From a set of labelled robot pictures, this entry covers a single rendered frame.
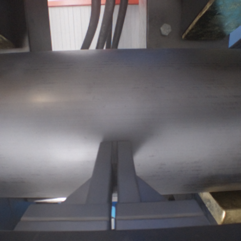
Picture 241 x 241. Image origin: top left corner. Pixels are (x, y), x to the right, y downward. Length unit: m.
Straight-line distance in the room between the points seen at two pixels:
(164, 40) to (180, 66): 0.25
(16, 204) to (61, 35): 2.12
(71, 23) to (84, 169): 2.25
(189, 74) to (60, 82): 0.13
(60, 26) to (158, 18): 2.02
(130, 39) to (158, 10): 1.84
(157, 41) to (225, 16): 0.14
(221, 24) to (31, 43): 0.41
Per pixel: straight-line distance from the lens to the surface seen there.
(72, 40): 2.34
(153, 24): 0.44
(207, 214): 0.35
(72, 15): 2.40
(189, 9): 0.42
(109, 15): 0.46
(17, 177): 0.21
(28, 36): 0.47
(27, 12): 0.49
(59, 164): 0.18
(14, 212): 0.46
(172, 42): 0.44
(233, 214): 0.30
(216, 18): 0.38
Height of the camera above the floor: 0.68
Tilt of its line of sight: 1 degrees down
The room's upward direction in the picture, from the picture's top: 91 degrees counter-clockwise
